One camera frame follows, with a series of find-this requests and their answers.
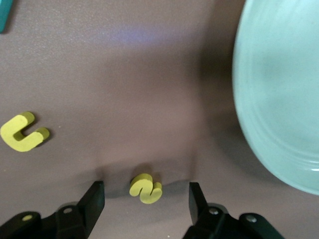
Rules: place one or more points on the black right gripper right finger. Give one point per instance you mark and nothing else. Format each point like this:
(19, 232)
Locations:
(211, 224)

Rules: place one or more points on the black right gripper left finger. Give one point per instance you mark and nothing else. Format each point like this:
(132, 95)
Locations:
(74, 221)

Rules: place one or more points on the yellow foam letter s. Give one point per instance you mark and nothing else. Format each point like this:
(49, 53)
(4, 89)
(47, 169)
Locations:
(150, 198)

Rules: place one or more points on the yellow foam letter u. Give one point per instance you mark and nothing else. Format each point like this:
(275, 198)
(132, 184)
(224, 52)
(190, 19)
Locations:
(10, 136)

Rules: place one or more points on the brown table cover sheet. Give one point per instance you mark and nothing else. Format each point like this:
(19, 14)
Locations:
(149, 99)

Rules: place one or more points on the pale green plate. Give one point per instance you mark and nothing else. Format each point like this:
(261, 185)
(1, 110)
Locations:
(279, 87)

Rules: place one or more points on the teal letter g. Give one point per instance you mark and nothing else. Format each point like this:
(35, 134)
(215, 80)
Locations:
(4, 15)

